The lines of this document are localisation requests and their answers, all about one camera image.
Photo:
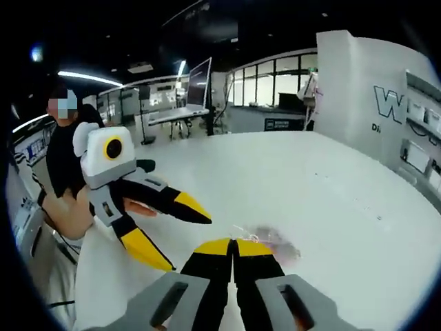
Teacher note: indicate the large tilted display screen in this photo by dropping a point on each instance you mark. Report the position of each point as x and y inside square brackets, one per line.
[198, 82]

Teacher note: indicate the white workbench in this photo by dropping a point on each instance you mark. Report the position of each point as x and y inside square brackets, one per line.
[175, 115]

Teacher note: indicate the round ceiling light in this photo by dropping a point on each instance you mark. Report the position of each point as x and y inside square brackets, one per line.
[37, 52]

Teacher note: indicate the grey shelving unit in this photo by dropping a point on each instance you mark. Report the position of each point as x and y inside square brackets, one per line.
[422, 138]

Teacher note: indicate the clear resealable bag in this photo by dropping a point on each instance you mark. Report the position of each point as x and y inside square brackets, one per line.
[279, 248]

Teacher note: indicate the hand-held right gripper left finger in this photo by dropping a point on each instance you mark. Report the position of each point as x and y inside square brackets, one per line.
[206, 276]

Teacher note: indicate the ceiling light strip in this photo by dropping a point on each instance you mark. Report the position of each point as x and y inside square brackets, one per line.
[181, 68]
[89, 78]

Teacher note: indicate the white lettered partition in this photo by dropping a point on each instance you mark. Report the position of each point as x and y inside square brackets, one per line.
[344, 103]

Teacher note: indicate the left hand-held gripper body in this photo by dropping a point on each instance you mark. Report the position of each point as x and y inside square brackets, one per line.
[103, 165]

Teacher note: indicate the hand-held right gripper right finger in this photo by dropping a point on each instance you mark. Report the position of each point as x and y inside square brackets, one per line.
[255, 276]

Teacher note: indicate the white pink object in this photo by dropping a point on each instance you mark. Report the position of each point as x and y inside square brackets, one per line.
[310, 93]

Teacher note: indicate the white flat box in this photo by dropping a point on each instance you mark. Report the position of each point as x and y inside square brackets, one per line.
[417, 157]

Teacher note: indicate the ceiling air vent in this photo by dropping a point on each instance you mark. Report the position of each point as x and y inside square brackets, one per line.
[139, 67]

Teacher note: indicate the grey counter cabinet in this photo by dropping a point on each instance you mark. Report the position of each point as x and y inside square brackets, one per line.
[248, 117]

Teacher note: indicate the person's left hand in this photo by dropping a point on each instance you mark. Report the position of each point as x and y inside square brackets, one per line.
[69, 217]

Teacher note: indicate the black monitor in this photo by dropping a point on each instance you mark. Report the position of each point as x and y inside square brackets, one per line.
[289, 100]

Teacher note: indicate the dark hanging ceiling screen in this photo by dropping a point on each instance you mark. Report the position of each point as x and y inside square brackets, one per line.
[206, 20]

